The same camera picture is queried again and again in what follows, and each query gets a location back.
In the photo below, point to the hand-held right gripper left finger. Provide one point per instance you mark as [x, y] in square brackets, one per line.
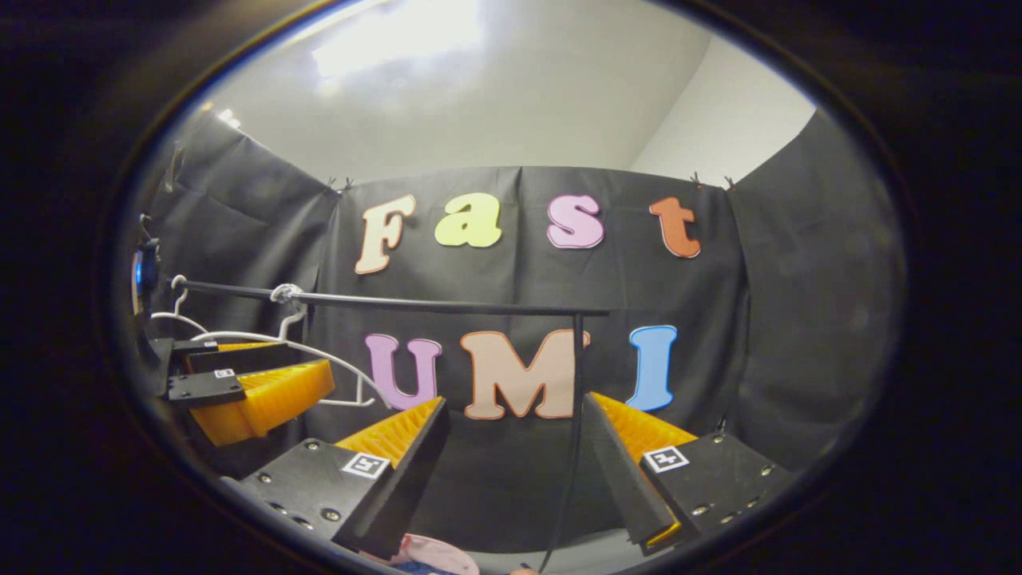
[407, 487]

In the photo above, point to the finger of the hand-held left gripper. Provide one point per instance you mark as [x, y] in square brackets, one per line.
[204, 387]
[239, 358]

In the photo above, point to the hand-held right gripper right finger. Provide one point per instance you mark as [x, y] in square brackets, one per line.
[623, 479]

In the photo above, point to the white clothes hanger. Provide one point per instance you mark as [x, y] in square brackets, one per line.
[180, 318]
[319, 349]

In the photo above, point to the black clothes rack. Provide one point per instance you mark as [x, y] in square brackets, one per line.
[439, 304]

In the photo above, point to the black backdrop cloth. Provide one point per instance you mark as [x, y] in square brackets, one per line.
[758, 319]

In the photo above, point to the ceiling light panel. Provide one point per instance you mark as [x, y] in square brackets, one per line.
[399, 36]

